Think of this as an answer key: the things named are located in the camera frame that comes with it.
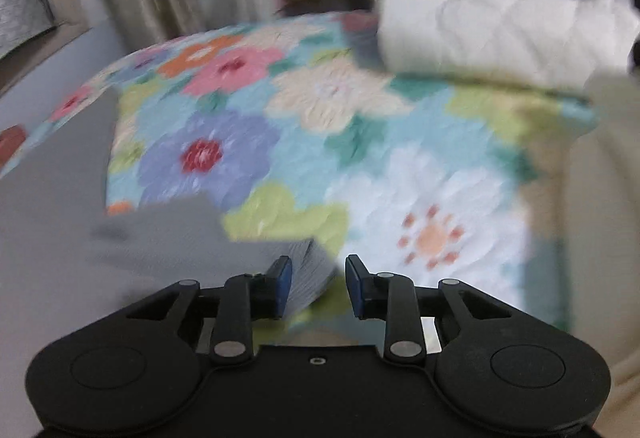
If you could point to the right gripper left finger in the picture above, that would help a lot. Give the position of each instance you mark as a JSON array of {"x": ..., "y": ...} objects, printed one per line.
[{"x": 243, "y": 300}]

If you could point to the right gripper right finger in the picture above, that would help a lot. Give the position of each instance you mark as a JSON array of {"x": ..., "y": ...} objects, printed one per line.
[{"x": 391, "y": 298}]

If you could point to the grey waffle knit shirt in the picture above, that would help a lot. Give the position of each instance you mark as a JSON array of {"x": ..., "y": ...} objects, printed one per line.
[{"x": 65, "y": 263}]

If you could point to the floral quilted bedspread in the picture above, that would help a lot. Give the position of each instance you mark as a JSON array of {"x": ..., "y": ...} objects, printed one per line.
[{"x": 294, "y": 130}]

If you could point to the white quilted pillow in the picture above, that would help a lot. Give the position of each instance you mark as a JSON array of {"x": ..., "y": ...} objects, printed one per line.
[{"x": 544, "y": 44}]

